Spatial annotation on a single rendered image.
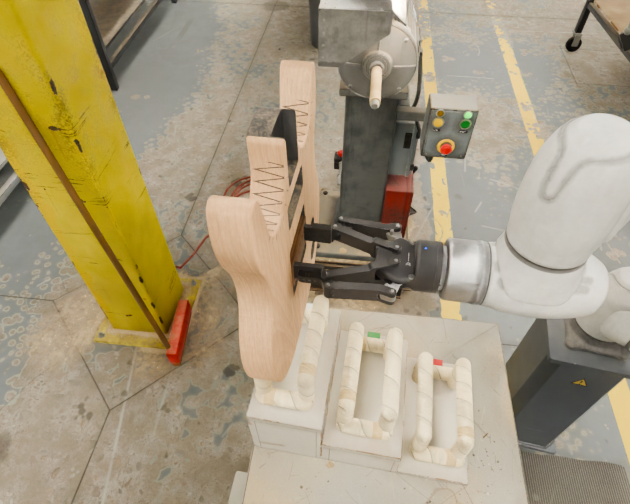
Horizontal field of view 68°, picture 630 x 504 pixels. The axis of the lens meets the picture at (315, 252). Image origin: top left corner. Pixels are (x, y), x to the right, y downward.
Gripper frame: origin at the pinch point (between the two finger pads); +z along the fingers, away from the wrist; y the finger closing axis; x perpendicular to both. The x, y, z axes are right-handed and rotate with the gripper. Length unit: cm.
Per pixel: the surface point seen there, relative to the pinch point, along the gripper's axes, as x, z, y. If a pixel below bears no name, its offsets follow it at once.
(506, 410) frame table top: -53, -45, 5
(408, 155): -69, -20, 117
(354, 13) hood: 6, 0, 68
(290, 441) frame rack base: -44.9, 1.2, -12.9
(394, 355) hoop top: -32.8, -17.4, 3.3
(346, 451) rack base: -44.9, -10.3, -13.0
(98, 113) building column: -31, 82, 73
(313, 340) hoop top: -24.6, -1.7, -0.7
